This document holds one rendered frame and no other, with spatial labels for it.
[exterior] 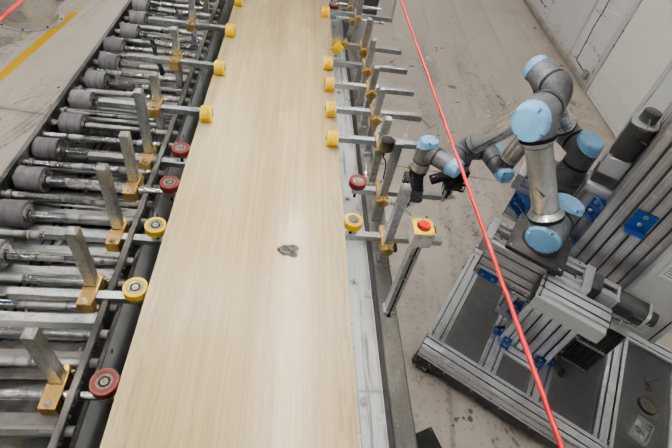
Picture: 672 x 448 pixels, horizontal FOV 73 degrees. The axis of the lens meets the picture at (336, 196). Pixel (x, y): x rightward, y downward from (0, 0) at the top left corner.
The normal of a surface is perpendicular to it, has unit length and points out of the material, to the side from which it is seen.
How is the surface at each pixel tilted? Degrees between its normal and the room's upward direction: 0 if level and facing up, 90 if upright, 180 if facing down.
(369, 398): 0
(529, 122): 84
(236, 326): 0
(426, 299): 0
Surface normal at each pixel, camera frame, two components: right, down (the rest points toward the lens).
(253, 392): 0.14, -0.71
